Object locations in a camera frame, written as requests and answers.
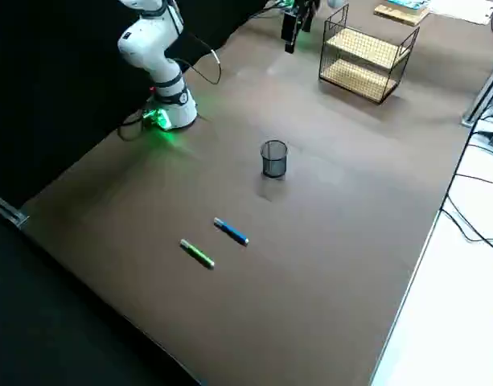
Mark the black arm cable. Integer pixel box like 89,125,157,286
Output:
165,0,223,86

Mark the aluminium frame profile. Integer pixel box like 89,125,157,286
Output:
461,51,493,126
0,189,30,229

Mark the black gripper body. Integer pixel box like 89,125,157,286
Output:
284,0,322,15

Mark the blue marker pen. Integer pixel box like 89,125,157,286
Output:
213,217,250,247

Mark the black backdrop curtain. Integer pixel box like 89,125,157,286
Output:
0,0,290,206

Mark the black mesh pen holder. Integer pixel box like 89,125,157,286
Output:
259,139,290,179

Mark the black base cable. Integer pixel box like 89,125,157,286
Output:
116,110,150,142

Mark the teal and white book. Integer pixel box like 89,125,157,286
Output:
373,0,431,27

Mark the black wire wooden shelf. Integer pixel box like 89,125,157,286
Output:
318,3,421,105

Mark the green marker pen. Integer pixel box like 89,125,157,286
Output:
179,238,216,271

